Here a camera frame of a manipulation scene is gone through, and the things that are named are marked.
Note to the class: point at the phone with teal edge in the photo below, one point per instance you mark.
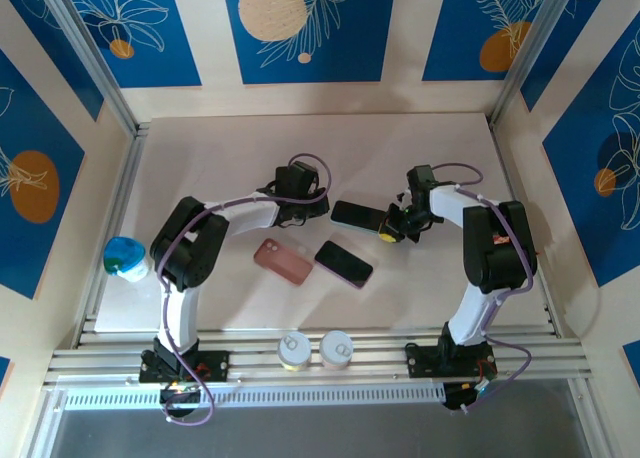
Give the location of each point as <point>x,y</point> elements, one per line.
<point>355,214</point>

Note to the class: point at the phone with purple edge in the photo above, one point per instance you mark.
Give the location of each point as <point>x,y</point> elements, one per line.
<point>344,264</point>

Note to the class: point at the pink phone case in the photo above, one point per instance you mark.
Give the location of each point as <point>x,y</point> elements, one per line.
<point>282,262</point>

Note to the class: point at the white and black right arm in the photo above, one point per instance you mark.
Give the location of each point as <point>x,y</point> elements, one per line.
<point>470,308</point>

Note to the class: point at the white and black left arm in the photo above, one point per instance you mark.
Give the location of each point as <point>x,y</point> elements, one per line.
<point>180,318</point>

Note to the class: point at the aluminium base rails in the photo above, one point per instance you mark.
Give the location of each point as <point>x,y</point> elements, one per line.
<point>370,355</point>

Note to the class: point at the tin can with pink label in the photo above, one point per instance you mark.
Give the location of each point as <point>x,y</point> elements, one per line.
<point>336,349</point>

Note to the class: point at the tin can with yellow label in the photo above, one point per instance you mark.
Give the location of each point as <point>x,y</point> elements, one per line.
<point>293,350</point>

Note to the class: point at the white jar with blue lid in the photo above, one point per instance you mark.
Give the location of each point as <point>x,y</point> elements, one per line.
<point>125,258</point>

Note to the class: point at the grey metal sheet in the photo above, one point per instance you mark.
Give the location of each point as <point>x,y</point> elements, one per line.
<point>325,435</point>

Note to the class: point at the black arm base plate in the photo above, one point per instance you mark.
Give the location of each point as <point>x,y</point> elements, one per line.
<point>215,365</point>
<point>422,363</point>

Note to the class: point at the aluminium side rail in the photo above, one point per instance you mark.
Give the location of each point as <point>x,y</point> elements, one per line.
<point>547,308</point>
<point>127,178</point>

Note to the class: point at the aluminium frame post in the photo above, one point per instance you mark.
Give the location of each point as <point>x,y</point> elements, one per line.
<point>525,53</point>
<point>90,53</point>

